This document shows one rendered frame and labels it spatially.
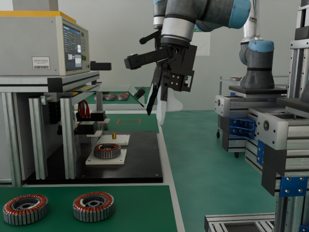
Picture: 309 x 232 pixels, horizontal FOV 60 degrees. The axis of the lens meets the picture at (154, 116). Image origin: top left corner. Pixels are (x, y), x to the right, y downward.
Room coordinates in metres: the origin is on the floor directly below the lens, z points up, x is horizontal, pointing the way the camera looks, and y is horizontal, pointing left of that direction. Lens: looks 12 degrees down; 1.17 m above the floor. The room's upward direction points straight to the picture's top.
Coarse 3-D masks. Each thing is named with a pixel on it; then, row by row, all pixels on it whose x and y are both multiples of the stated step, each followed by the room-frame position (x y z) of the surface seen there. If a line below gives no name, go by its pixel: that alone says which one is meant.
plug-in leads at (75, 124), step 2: (74, 114) 1.06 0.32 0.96; (74, 116) 1.08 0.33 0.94; (74, 118) 1.07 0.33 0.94; (76, 118) 1.08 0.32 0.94; (74, 120) 1.06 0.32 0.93; (76, 120) 1.06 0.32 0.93; (60, 122) 1.03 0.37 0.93; (74, 122) 1.05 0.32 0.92; (76, 122) 1.06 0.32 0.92; (60, 124) 1.04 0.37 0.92; (74, 124) 1.05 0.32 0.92; (76, 124) 1.06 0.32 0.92; (58, 126) 1.03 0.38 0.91; (60, 126) 1.03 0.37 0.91; (74, 126) 1.05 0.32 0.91; (76, 126) 1.05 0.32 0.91; (58, 128) 1.03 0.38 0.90; (60, 128) 1.03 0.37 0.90; (74, 128) 1.04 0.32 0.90; (76, 128) 1.05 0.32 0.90
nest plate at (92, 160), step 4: (92, 152) 1.10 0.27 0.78; (124, 152) 1.10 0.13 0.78; (92, 156) 1.05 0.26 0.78; (120, 156) 1.05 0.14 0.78; (124, 156) 1.05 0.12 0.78; (88, 160) 1.00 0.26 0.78; (92, 160) 1.00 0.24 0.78; (96, 160) 1.00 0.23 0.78; (100, 160) 1.00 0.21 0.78; (104, 160) 1.00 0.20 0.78; (108, 160) 1.00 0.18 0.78; (112, 160) 1.00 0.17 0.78; (116, 160) 1.00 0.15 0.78; (120, 160) 1.00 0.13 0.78; (124, 160) 1.01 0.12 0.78; (88, 164) 0.99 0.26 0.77; (92, 164) 0.99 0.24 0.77
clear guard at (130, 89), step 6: (72, 90) 0.95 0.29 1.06; (78, 90) 0.95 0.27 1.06; (84, 90) 0.95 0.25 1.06; (90, 90) 0.95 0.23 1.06; (96, 90) 0.95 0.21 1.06; (102, 90) 0.95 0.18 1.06; (108, 90) 0.95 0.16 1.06; (114, 90) 0.95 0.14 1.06; (120, 90) 0.95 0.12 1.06; (126, 90) 0.95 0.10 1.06; (132, 90) 1.05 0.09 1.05; (132, 96) 0.94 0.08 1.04; (138, 102) 0.94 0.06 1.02
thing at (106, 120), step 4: (92, 112) 1.29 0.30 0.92; (96, 112) 1.29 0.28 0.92; (100, 112) 1.29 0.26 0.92; (104, 112) 1.31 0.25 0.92; (76, 116) 1.30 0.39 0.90; (84, 116) 1.30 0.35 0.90; (92, 116) 1.27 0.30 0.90; (96, 116) 1.27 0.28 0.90; (100, 116) 1.27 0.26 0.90; (104, 116) 1.30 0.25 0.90; (80, 120) 1.27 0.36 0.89; (84, 120) 1.27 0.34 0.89; (88, 120) 1.27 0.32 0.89; (92, 120) 1.27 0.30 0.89; (96, 120) 1.27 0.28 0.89; (100, 120) 1.27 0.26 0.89; (104, 120) 1.29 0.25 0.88; (108, 120) 1.29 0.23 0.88
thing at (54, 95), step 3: (45, 93) 0.93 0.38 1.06; (48, 93) 0.93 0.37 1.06; (51, 93) 0.93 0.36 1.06; (54, 93) 0.93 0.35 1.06; (57, 93) 0.95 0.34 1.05; (60, 93) 0.98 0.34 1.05; (48, 96) 0.93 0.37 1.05; (51, 96) 0.93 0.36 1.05; (54, 96) 0.93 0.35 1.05; (57, 96) 0.94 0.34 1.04; (60, 96) 0.97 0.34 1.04; (51, 99) 0.93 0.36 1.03; (54, 99) 0.93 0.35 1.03; (57, 99) 0.94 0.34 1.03
